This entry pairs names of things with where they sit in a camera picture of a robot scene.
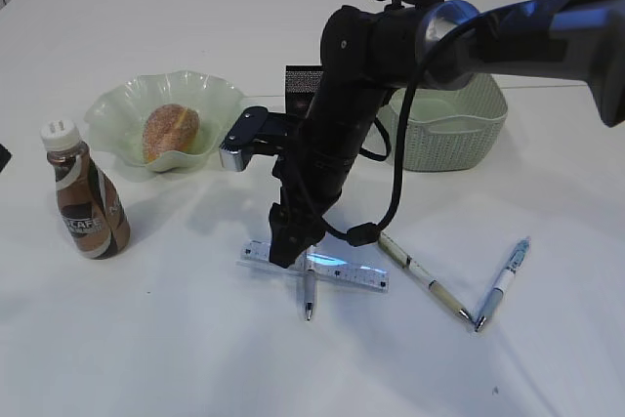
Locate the cream barrel pen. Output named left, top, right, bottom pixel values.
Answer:
left=378, top=231, right=473, bottom=324

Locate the clear plastic ruler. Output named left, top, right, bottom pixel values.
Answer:
left=240, top=240, right=390, bottom=292

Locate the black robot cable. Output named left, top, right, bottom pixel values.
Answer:
left=287, top=0, right=489, bottom=248

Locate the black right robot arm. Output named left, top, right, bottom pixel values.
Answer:
left=269, top=0, right=624, bottom=268

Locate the green woven plastic basket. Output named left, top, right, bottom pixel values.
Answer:
left=403, top=74, right=508, bottom=173

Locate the brown coffee bottle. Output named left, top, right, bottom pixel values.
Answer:
left=40, top=119, right=131, bottom=260

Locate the black mesh pen holder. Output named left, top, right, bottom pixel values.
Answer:
left=284, top=65, right=323, bottom=117

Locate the white blue pen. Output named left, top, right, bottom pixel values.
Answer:
left=474, top=236, right=531, bottom=333

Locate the grey grip silver pen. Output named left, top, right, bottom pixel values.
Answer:
left=303, top=261, right=317, bottom=321

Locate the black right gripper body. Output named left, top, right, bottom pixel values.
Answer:
left=270, top=79, right=391, bottom=247

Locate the sugared bread bun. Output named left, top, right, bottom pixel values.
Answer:
left=142, top=104, right=200, bottom=163

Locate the green wavy glass plate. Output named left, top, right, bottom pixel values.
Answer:
left=84, top=70, right=253, bottom=173

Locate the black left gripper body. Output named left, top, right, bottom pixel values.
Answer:
left=0, top=145, right=12, bottom=172

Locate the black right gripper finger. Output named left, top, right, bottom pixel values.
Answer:
left=269, top=230, right=313, bottom=269

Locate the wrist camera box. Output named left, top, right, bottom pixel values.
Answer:
left=219, top=105, right=299, bottom=172

